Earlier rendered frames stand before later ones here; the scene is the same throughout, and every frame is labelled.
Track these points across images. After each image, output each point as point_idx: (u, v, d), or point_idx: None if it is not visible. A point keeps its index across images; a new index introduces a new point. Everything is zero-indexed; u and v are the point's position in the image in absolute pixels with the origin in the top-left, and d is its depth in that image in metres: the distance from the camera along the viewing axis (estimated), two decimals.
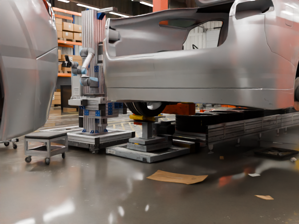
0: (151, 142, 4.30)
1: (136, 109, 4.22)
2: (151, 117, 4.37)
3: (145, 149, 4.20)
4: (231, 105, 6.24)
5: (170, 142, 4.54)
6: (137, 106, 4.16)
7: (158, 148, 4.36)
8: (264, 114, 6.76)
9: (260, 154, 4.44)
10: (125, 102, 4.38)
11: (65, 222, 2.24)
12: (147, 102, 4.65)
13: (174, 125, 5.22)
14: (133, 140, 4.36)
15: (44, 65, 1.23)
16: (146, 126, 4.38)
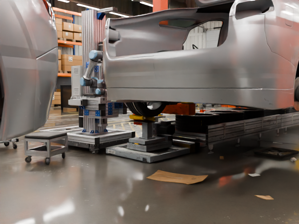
0: (151, 142, 4.30)
1: (136, 109, 4.22)
2: (151, 117, 4.37)
3: (145, 149, 4.20)
4: (231, 105, 6.24)
5: (170, 142, 4.54)
6: (137, 106, 4.16)
7: (158, 148, 4.36)
8: (264, 114, 6.76)
9: (260, 154, 4.44)
10: (125, 102, 4.38)
11: (65, 222, 2.24)
12: (147, 102, 4.65)
13: (174, 125, 5.22)
14: (133, 140, 4.36)
15: (44, 65, 1.23)
16: (146, 126, 4.38)
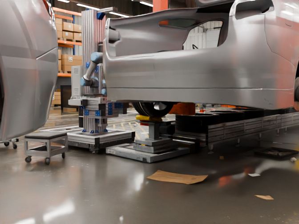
0: (158, 142, 4.22)
1: (143, 110, 4.13)
2: (158, 117, 4.28)
3: (152, 150, 4.12)
4: (231, 105, 6.24)
5: (177, 143, 4.46)
6: (144, 107, 4.07)
7: (165, 150, 4.27)
8: (264, 114, 6.76)
9: (260, 154, 4.44)
10: (131, 102, 4.30)
11: (65, 222, 2.24)
12: (153, 102, 4.57)
13: (174, 125, 5.22)
14: (139, 141, 4.27)
15: (44, 65, 1.23)
16: (153, 127, 4.30)
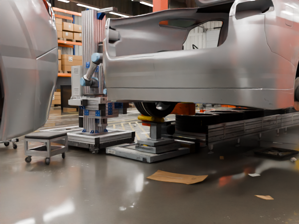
0: (160, 143, 4.19)
1: (145, 110, 4.11)
2: (160, 118, 4.26)
3: (154, 151, 4.09)
4: (231, 105, 6.24)
5: (179, 143, 4.43)
6: (147, 107, 4.05)
7: (167, 150, 4.25)
8: (264, 114, 6.76)
9: (260, 154, 4.44)
10: (134, 102, 4.27)
11: (65, 222, 2.24)
12: (155, 102, 4.54)
13: (174, 125, 5.22)
14: (141, 141, 4.25)
15: (44, 65, 1.23)
16: (155, 127, 4.27)
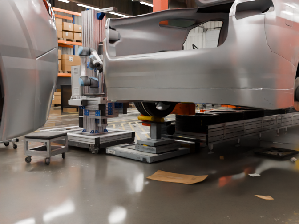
0: (160, 143, 4.19)
1: (145, 110, 4.11)
2: (160, 118, 4.26)
3: (154, 151, 4.09)
4: (231, 105, 6.24)
5: (179, 143, 4.43)
6: (147, 107, 4.05)
7: (167, 150, 4.25)
8: (264, 114, 6.76)
9: (260, 154, 4.44)
10: (134, 102, 4.27)
11: (65, 222, 2.24)
12: (155, 102, 4.54)
13: (174, 125, 5.22)
14: (141, 141, 4.25)
15: (44, 65, 1.23)
16: (155, 127, 4.27)
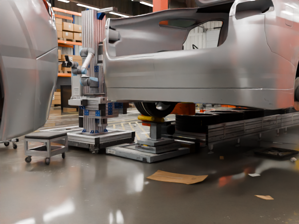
0: (160, 143, 4.19)
1: (145, 110, 4.11)
2: (160, 118, 4.26)
3: (154, 151, 4.09)
4: (231, 105, 6.24)
5: (179, 143, 4.43)
6: (147, 107, 4.05)
7: (167, 150, 4.25)
8: (264, 114, 6.76)
9: (260, 154, 4.44)
10: (134, 102, 4.27)
11: (65, 222, 2.24)
12: (155, 102, 4.54)
13: (174, 125, 5.22)
14: (141, 141, 4.25)
15: (44, 65, 1.23)
16: (155, 127, 4.27)
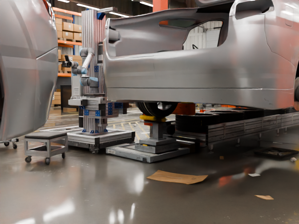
0: (162, 142, 4.23)
1: (147, 110, 4.15)
2: (162, 117, 4.30)
3: (154, 151, 4.10)
4: (231, 105, 6.24)
5: (179, 143, 4.44)
6: (149, 107, 4.09)
7: (167, 150, 4.25)
8: (264, 114, 6.76)
9: (260, 154, 4.44)
10: (135, 102, 4.31)
11: (65, 222, 2.24)
12: (157, 102, 4.58)
13: (174, 125, 5.22)
14: (143, 141, 4.29)
15: (44, 65, 1.23)
16: (157, 127, 4.31)
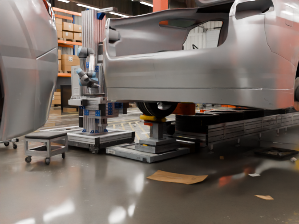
0: (162, 142, 4.23)
1: (147, 110, 4.15)
2: (162, 117, 4.30)
3: (154, 151, 4.10)
4: (231, 105, 6.24)
5: (179, 143, 4.44)
6: (149, 107, 4.09)
7: (167, 150, 4.25)
8: (264, 114, 6.76)
9: (260, 154, 4.44)
10: (135, 102, 4.31)
11: (65, 222, 2.24)
12: (157, 102, 4.58)
13: (174, 125, 5.22)
14: (143, 141, 4.29)
15: (44, 65, 1.23)
16: (157, 127, 4.31)
